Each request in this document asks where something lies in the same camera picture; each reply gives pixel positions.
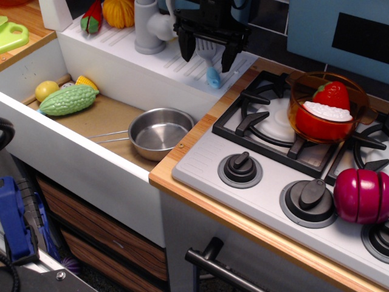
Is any red bowl with rice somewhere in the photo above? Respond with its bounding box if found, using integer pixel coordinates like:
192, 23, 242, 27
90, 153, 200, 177
295, 101, 353, 142

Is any wooden drawer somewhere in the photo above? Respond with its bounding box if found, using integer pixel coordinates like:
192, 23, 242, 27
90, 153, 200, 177
61, 229, 169, 291
35, 175, 168, 282

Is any right black stove knob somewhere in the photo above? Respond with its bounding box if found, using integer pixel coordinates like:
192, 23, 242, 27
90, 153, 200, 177
361, 221, 388, 264

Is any black stove knob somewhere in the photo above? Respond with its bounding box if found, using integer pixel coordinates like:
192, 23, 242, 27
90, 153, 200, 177
218, 151, 263, 189
361, 221, 388, 264
280, 179, 337, 229

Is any orange transparent pot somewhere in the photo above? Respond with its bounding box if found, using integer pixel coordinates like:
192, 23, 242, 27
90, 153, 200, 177
286, 71, 377, 144

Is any green plastic cutting board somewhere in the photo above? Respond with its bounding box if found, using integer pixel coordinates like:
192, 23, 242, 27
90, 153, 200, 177
0, 16, 29, 54

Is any black stove grate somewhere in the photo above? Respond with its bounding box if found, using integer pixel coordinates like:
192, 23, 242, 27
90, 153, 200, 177
212, 71, 388, 184

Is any orange toy pumpkin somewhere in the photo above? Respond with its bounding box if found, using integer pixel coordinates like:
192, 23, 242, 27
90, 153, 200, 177
103, 0, 135, 29

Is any left black stove knob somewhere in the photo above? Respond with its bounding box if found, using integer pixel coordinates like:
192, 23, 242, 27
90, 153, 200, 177
218, 151, 263, 189

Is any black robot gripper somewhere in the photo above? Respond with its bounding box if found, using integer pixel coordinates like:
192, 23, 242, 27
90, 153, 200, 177
174, 1, 250, 72

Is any green toy bitter gourd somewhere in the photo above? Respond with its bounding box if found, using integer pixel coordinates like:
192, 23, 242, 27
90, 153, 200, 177
37, 85, 99, 116

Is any blue clamp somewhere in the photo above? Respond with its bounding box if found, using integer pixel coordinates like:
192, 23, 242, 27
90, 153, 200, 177
1, 176, 60, 265

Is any red green toy pepper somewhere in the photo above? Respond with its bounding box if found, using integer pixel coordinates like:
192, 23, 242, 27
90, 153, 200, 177
80, 0, 103, 34

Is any black cable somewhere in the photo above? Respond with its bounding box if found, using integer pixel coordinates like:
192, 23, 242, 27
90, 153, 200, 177
0, 117, 16, 151

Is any red toy strawberry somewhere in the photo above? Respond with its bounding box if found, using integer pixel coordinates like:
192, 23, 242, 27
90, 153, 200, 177
312, 81, 350, 111

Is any magenta toy onion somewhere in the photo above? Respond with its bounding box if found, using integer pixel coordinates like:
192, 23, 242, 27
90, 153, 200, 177
334, 169, 388, 224

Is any stainless steel pan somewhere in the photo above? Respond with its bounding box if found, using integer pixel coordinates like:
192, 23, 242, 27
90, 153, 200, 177
89, 108, 195, 162

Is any middle black stove knob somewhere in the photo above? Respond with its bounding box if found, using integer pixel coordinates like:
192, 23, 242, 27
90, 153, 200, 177
280, 179, 337, 229

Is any white toy sink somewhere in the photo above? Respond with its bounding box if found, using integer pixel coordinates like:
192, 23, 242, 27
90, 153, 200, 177
1, 19, 256, 246

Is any purple striped ball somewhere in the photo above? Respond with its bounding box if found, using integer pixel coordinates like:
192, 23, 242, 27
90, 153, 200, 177
61, 256, 81, 276

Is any lower wooden drawer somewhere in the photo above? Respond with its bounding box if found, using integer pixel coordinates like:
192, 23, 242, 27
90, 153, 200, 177
61, 229, 169, 291

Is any upper wooden drawer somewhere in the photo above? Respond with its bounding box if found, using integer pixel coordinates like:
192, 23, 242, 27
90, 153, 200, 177
35, 175, 168, 282

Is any grey toy faucet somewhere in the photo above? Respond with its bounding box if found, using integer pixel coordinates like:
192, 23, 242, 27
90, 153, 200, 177
134, 1, 176, 55

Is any light blue toy microwave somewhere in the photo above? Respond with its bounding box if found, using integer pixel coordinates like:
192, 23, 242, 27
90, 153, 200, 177
287, 1, 388, 83

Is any grey toy stove top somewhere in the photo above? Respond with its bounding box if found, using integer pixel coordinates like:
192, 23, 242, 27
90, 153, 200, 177
171, 69, 389, 290

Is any grey spatula blue handle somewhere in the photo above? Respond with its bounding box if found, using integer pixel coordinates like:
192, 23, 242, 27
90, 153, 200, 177
196, 38, 221, 89

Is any yellow toy lemon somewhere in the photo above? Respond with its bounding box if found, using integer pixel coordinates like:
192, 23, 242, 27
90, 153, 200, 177
35, 80, 60, 102

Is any black oven door handle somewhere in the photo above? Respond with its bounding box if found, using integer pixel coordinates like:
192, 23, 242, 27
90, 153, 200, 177
185, 237, 264, 292

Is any yellow toy corn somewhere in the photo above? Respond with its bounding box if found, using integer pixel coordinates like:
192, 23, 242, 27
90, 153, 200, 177
75, 75, 98, 90

